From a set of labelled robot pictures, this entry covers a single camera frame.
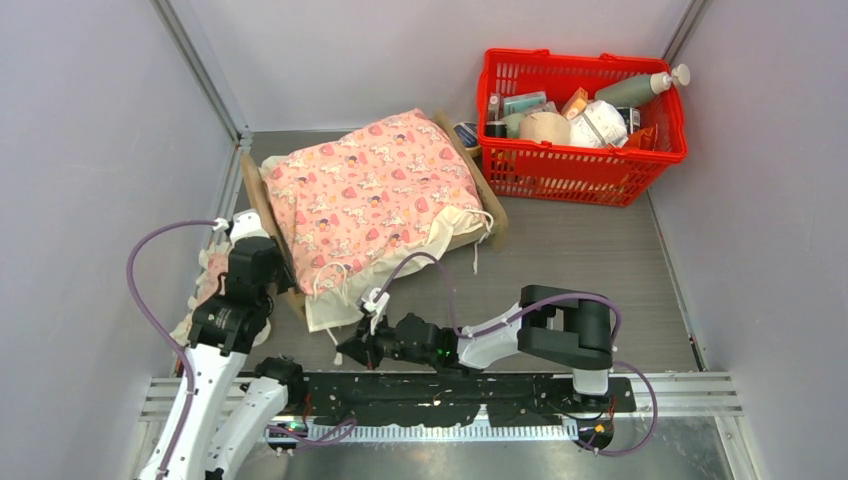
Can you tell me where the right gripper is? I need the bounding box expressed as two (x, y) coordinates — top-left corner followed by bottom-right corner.
(338, 308), (437, 370)

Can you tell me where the pink unicorn mattress cushion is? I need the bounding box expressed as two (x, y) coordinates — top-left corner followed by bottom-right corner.
(259, 109), (496, 334)

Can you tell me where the wooden pet bed frame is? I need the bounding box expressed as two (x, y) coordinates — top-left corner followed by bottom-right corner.
(239, 109), (509, 322)

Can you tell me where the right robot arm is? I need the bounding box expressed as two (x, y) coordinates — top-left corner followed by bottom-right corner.
(336, 285), (622, 411)

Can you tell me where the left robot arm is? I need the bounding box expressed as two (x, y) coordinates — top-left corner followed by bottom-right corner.
(139, 236), (307, 479)

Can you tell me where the small pink ruffled pillow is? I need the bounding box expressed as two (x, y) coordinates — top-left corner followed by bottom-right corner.
(170, 241), (273, 346)

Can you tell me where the beige tape roll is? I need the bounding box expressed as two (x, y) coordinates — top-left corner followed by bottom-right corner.
(518, 112), (571, 145)

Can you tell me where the teal box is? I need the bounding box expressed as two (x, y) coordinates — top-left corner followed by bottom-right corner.
(502, 91), (547, 116)

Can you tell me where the red plastic basket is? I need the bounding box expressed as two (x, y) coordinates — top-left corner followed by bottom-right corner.
(476, 48), (688, 207)

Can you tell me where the orange small box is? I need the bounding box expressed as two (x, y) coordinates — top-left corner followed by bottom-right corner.
(561, 88), (590, 121)

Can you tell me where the white round pouch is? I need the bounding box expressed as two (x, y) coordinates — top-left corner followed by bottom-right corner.
(568, 101), (629, 149)

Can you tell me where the orange snack packet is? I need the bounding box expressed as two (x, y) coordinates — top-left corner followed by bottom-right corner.
(623, 124), (658, 151)

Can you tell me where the green pump bottle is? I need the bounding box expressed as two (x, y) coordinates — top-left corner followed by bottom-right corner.
(594, 64), (691, 108)

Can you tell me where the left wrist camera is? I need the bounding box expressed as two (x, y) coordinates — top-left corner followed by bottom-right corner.
(213, 209), (271, 244)

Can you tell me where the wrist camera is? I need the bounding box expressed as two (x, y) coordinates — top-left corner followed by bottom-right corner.
(213, 209), (271, 244)
(359, 287), (390, 335)

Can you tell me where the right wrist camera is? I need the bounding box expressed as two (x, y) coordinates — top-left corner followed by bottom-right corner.
(359, 287), (390, 335)

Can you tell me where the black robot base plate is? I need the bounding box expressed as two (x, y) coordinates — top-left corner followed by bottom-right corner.
(282, 372), (636, 427)

